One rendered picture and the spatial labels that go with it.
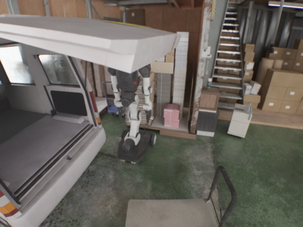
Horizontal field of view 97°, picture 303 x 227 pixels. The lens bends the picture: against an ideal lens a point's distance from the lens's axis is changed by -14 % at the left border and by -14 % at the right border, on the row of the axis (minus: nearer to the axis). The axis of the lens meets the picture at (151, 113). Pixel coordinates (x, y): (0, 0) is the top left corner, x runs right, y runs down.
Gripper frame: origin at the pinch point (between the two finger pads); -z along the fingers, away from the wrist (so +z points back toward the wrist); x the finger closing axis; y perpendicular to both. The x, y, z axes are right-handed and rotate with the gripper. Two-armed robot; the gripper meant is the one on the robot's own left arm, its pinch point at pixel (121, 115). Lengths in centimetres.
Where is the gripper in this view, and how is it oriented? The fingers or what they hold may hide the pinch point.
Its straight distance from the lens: 248.0
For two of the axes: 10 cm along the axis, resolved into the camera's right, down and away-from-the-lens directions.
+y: -9.7, -1.2, 2.2
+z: -0.5, -7.7, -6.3
